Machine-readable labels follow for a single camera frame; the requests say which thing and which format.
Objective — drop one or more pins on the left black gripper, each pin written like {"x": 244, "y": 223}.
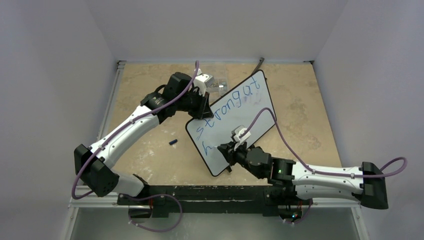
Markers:
{"x": 203, "y": 111}

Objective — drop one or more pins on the black metal allen key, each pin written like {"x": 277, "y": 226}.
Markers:
{"x": 258, "y": 66}

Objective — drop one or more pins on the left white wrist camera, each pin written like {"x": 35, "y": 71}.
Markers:
{"x": 203, "y": 81}

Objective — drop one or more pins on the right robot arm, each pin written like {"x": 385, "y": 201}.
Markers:
{"x": 363, "y": 184}

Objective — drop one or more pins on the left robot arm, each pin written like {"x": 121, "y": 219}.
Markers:
{"x": 94, "y": 164}

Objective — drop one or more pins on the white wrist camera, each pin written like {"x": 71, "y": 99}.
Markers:
{"x": 203, "y": 81}
{"x": 239, "y": 136}

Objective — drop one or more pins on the white whiteboard black frame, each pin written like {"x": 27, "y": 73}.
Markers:
{"x": 247, "y": 101}

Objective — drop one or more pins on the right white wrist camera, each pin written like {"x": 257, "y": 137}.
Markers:
{"x": 239, "y": 136}

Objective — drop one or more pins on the aluminium rail frame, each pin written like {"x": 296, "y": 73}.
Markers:
{"x": 85, "y": 157}

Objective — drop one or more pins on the clear plastic screw box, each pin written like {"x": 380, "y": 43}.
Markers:
{"x": 220, "y": 85}

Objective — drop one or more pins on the blue marker cap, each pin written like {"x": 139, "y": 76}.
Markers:
{"x": 173, "y": 142}

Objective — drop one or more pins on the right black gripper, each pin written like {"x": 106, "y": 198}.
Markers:
{"x": 230, "y": 151}

